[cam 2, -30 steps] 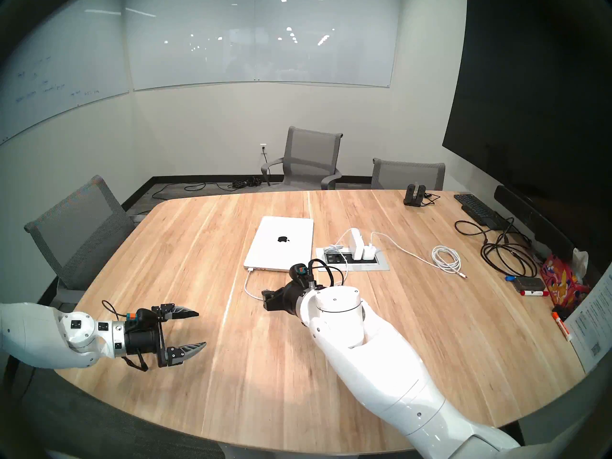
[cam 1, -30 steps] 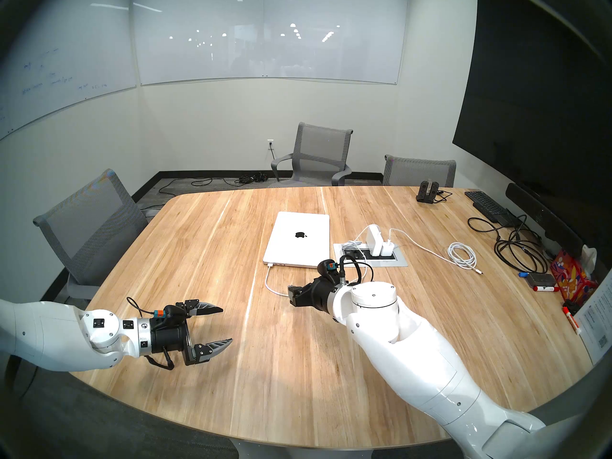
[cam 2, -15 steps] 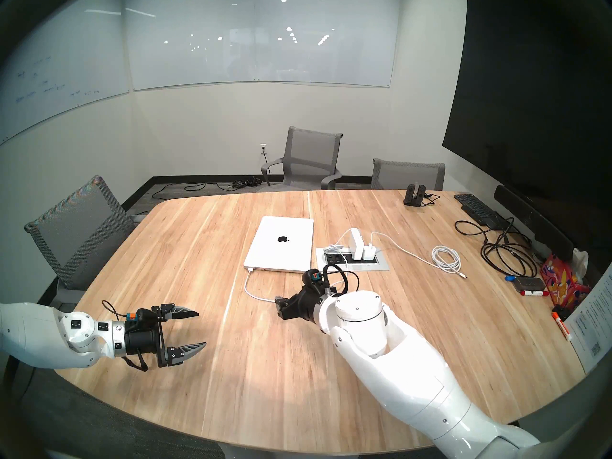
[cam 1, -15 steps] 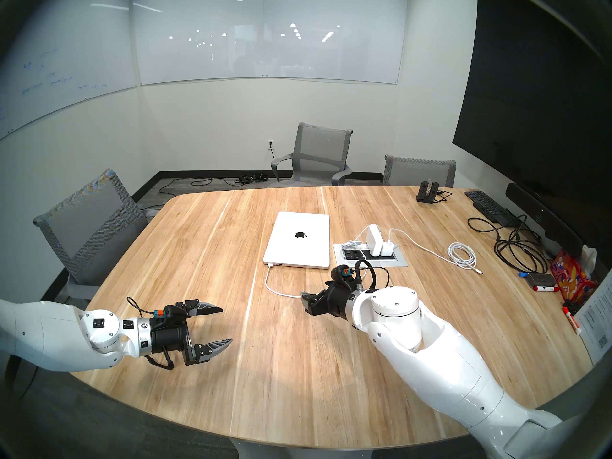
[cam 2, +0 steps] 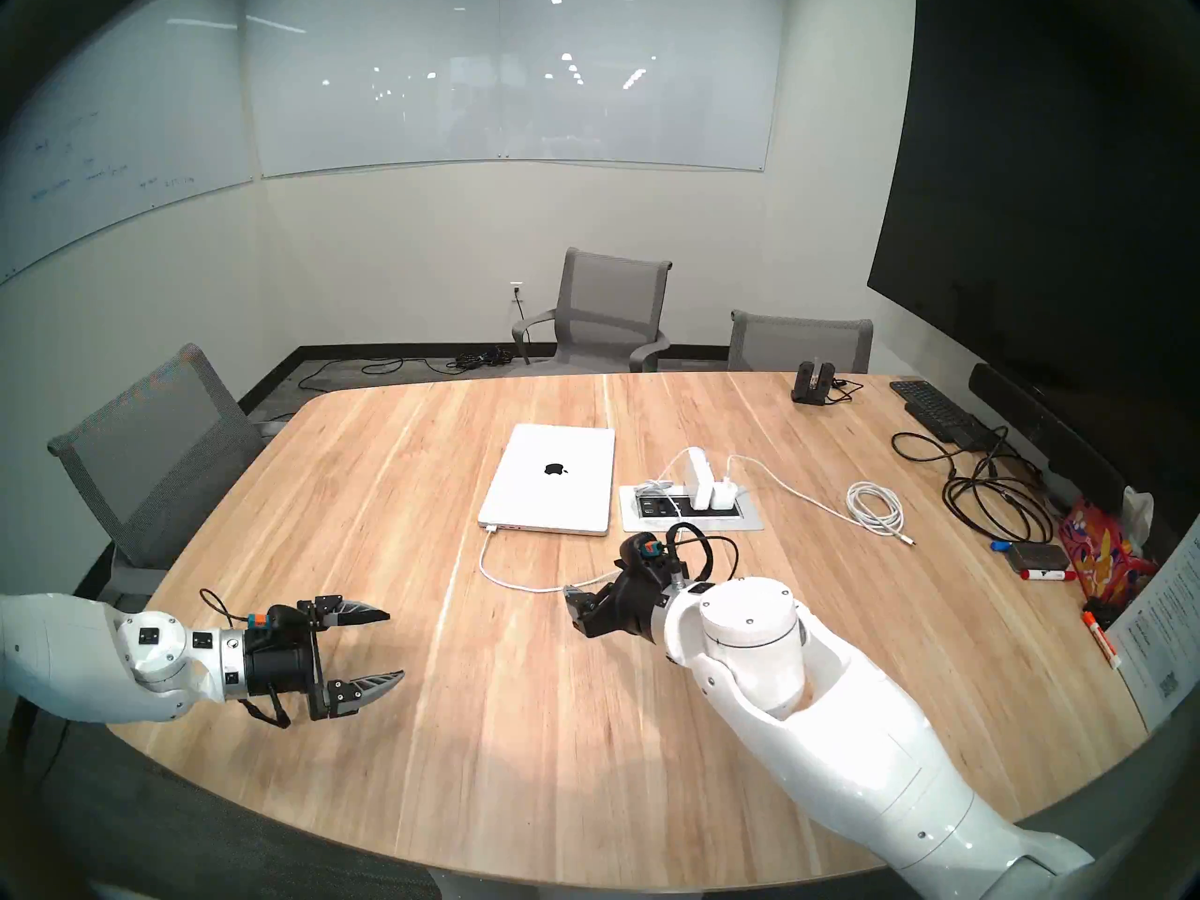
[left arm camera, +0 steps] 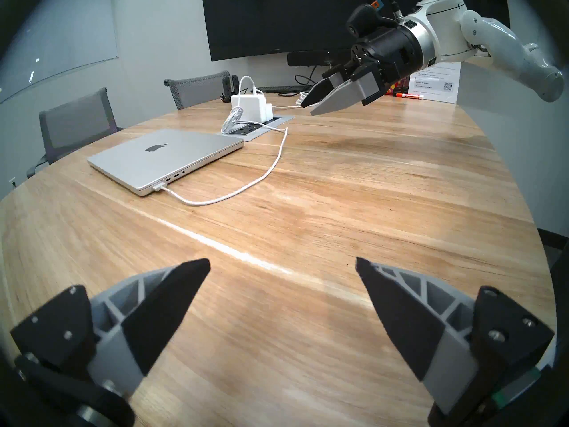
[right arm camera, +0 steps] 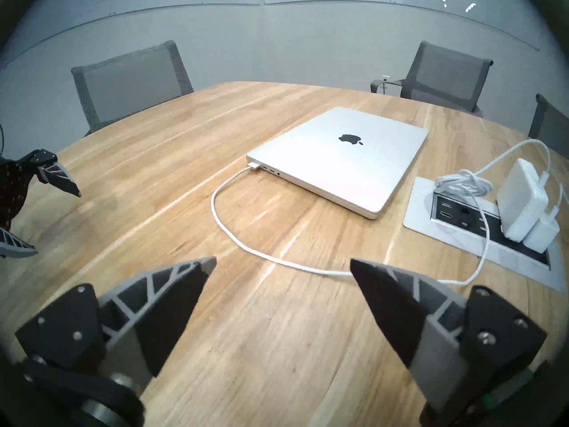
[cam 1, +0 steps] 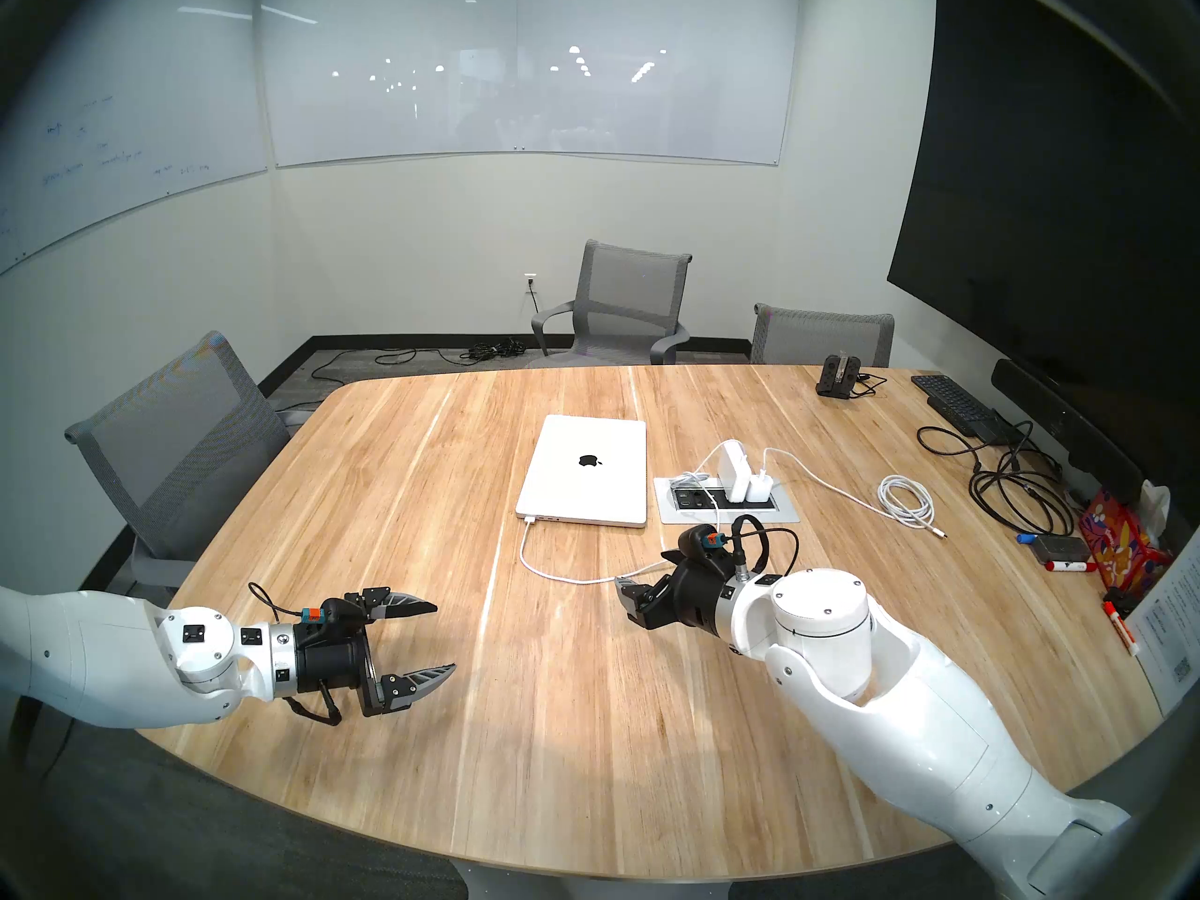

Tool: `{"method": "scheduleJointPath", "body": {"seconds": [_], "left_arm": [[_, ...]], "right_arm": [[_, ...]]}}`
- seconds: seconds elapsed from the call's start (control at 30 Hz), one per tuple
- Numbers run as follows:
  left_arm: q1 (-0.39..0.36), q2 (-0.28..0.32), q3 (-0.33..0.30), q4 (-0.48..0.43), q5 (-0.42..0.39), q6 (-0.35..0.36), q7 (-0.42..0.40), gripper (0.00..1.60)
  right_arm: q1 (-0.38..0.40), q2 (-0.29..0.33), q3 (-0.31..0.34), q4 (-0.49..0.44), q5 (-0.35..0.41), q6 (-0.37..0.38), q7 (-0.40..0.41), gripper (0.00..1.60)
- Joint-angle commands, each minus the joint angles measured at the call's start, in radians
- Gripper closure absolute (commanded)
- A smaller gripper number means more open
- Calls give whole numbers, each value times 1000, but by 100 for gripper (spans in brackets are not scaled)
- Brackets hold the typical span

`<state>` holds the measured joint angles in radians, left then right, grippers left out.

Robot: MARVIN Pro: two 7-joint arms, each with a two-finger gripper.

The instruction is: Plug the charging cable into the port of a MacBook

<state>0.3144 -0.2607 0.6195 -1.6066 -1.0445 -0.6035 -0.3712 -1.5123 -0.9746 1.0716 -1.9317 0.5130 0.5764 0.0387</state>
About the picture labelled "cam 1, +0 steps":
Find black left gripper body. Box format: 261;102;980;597
293;624;386;719

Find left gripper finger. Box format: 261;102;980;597
380;662;458;716
344;586;439;624

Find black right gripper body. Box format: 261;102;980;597
656;555;738;633

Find white MagSafe charging cable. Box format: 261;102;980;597
518;442;768;588

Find silver MacBook laptop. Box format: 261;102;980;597
515;414;650;530

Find black controller charging dock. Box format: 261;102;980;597
815;354;887;400

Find grey table outlet panel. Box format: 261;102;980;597
653;476;801;526

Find armless grey mesh chair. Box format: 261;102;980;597
64;331;293;590
750;303;896;368

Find grey mesh chair with armrests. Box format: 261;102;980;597
530;240;695;367

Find black keyboard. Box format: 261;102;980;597
910;374;1009;440

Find black video soundbar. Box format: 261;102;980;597
991;358;1147;505

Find colourful tissue box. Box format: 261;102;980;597
1078;481;1175;594

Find white printed paper sign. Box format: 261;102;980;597
1125;523;1200;718

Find clean glass whiteboard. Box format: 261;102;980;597
258;0;805;169

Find large black TV screen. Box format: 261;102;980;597
886;0;1200;458

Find glass whiteboard with writing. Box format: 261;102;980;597
0;0;273;276

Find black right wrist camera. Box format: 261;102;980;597
677;523;732;566

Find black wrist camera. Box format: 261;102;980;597
300;596;371;638
677;523;732;566

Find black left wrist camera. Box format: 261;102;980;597
300;596;371;638

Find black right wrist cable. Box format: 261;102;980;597
731;514;800;580

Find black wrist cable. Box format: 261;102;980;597
247;582;343;727
731;514;800;580

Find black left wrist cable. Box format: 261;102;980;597
247;582;343;727

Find coiled white USB cable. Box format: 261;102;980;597
761;446;950;540

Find white table pedestal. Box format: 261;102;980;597
450;859;737;900

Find black floor cables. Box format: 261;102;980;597
309;338;531;385

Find black tangled cables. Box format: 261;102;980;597
917;420;1079;538

